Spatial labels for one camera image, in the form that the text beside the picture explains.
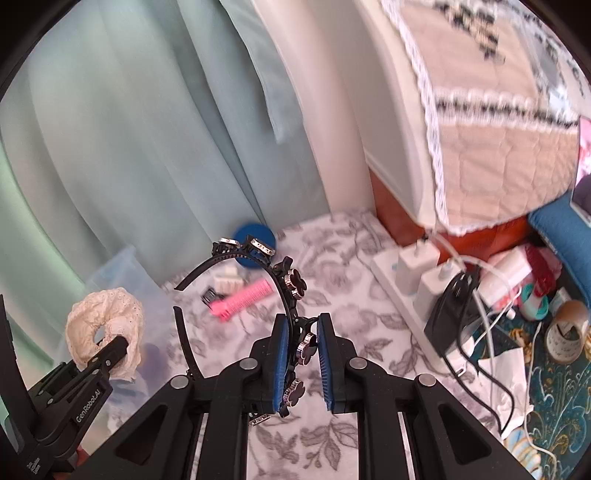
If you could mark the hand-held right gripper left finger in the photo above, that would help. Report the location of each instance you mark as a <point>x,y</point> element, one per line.
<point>280,364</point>

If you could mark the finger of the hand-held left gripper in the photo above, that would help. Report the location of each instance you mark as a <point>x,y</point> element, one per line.
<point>83,392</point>

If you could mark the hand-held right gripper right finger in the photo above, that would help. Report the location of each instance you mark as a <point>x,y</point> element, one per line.
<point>325,364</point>

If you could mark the black studded headband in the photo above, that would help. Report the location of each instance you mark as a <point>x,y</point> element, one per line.
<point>293,281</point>

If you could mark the cream lace scrunchie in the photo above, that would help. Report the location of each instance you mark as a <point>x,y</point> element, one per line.
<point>115,309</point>

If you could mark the cream hair claw clip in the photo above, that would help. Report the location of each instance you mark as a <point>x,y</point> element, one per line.
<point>228,282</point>

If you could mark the clear plastic storage container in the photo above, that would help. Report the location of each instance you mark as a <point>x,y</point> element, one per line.
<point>152,314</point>

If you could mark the blue foam ball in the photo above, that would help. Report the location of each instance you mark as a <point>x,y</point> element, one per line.
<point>247,233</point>

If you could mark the grey floral blanket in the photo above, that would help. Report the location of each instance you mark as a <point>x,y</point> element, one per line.
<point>351,295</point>

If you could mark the pink hair roller clip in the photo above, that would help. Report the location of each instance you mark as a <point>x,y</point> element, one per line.
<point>244,297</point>

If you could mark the white power strip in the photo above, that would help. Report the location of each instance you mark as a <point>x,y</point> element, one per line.
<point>392,281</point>

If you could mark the white charger plug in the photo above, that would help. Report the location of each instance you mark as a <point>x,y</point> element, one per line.
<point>431,290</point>
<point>418,267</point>

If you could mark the black power adapter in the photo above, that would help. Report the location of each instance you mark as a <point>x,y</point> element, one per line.
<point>450,318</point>

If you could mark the brown wooden panel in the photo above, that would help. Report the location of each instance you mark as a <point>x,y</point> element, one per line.
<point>392,217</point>

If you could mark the white paper sheet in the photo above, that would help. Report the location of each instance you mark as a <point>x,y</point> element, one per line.
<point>508,383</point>

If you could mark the white box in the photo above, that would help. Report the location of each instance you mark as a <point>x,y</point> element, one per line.
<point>505,277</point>

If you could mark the teal tape roll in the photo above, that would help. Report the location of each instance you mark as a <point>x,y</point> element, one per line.
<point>533,304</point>

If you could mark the white furniture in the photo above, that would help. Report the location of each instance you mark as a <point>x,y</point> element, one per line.
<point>397,138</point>

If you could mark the red bag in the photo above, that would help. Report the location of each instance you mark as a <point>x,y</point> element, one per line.
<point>545,270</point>

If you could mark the teal patterned cloth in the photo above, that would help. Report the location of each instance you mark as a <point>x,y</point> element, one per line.
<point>563,406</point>

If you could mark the beige tape roll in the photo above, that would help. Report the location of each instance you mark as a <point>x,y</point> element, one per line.
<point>568,341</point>

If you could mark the pale green curtain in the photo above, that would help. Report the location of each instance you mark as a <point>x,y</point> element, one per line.
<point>138,138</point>

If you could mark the blue pillow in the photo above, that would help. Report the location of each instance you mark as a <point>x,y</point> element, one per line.
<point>558,230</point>

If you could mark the quilted lace-trimmed cover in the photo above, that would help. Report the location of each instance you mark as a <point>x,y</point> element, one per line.
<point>498,138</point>

